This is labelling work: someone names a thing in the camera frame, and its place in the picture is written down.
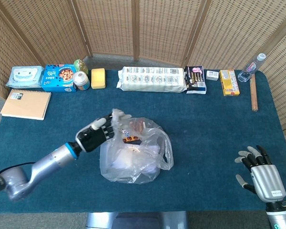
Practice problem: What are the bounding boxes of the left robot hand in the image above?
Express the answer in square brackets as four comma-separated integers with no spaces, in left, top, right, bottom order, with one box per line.
[75,114,132,153]

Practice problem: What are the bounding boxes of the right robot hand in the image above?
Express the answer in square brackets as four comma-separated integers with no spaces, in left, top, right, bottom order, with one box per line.
[234,145,286,203]

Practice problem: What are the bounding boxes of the clear plastic bag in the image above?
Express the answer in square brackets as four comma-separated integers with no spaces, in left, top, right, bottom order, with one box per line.
[99,108,174,185]

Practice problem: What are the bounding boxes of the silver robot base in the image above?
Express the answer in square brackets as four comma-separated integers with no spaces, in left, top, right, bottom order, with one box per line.
[85,211,189,229]

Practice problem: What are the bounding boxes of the orange black snack packet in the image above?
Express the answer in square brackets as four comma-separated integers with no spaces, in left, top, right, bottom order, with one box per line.
[120,128,143,146]

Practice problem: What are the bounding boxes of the reddish snack packet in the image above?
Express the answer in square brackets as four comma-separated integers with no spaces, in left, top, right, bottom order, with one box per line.
[130,120,149,134]

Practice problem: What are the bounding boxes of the white lidded snack jar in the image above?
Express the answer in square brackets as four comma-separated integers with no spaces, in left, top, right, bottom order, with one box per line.
[72,71,91,91]

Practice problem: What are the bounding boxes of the yellow sponge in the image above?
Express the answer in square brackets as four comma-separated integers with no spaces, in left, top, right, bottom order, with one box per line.
[91,68,106,90]

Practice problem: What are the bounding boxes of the blue cookie box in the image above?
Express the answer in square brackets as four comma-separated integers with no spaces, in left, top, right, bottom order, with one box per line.
[41,63,77,93]

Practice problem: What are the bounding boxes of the kraft spiral notebook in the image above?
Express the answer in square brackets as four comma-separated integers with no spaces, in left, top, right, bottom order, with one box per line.
[0,88,52,121]

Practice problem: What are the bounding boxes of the green lidded bottle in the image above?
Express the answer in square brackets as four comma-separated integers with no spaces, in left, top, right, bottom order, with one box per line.
[73,59,89,76]

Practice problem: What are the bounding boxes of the blue table carpet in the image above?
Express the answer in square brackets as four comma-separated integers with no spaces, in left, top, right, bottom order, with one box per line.
[0,69,286,214]

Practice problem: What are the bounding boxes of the long white tissue pack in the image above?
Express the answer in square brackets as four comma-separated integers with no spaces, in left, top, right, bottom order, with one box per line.
[116,66,187,94]

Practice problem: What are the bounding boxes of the wooden stick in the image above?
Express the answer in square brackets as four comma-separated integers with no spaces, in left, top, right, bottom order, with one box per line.
[249,73,258,112]

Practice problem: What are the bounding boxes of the light blue wet wipes pack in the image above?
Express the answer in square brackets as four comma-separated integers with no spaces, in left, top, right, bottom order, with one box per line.
[5,66,45,88]

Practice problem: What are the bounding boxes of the yellow carton box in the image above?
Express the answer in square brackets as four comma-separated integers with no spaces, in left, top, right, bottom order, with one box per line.
[219,69,241,97]

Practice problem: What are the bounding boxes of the clear water bottle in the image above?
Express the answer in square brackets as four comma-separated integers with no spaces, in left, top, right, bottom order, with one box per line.
[237,52,267,83]

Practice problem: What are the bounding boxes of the wicker folding screen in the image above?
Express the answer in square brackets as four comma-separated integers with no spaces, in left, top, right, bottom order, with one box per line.
[0,0,286,158]

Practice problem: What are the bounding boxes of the small white box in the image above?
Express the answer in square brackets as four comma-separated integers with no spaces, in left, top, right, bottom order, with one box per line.
[206,70,219,82]

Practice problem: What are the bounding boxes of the black pink snack pack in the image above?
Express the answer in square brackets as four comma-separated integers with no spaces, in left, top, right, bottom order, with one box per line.
[184,65,207,95]

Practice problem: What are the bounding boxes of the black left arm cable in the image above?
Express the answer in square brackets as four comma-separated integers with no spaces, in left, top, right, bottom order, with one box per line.
[0,161,37,175]

